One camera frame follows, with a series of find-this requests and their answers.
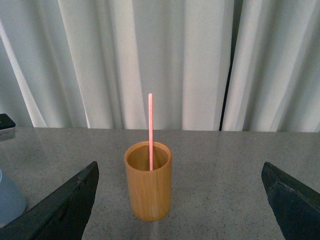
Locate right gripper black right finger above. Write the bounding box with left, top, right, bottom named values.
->
left=261, top=162, right=320, bottom=240

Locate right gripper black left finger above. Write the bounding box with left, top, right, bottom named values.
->
left=0, top=161, right=99, bottom=240

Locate pink chopstick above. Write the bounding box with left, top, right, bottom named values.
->
left=148, top=93, right=153, bottom=171

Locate light blue cup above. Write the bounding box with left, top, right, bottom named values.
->
left=0, top=170, right=27, bottom=228

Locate wooden cylindrical chopstick holder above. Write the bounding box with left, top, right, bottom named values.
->
left=124, top=141, right=173, bottom=222

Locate black and silver device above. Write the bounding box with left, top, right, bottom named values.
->
left=0, top=113, right=16, bottom=142

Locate white pleated curtain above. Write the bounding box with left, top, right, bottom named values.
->
left=0, top=0, right=320, bottom=132

